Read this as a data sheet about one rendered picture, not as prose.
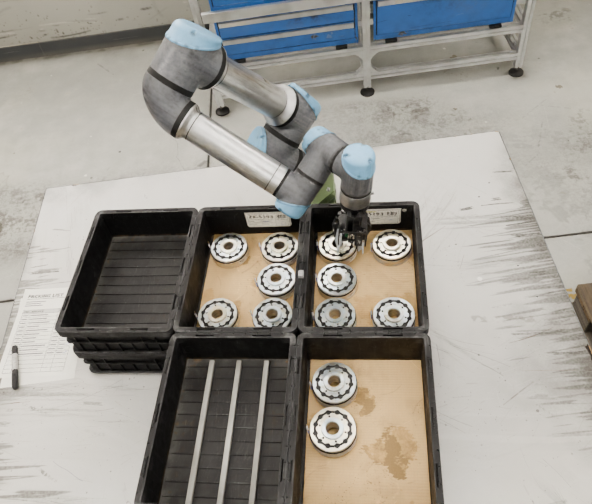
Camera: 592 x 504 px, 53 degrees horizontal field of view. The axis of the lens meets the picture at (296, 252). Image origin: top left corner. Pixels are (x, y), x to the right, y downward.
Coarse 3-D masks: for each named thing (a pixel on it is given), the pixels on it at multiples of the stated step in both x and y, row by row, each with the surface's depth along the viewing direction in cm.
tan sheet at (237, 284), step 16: (256, 240) 168; (256, 256) 165; (208, 272) 163; (224, 272) 163; (240, 272) 162; (256, 272) 161; (208, 288) 160; (224, 288) 159; (240, 288) 159; (256, 288) 158; (240, 304) 156; (256, 304) 155; (240, 320) 152
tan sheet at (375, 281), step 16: (368, 240) 164; (368, 256) 160; (368, 272) 157; (384, 272) 157; (400, 272) 156; (368, 288) 154; (384, 288) 153; (400, 288) 153; (352, 304) 152; (368, 304) 151; (416, 304) 149; (368, 320) 148; (416, 320) 147
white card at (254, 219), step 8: (248, 216) 164; (256, 216) 164; (264, 216) 164; (272, 216) 164; (280, 216) 164; (248, 224) 167; (256, 224) 167; (264, 224) 167; (272, 224) 166; (280, 224) 166; (288, 224) 166
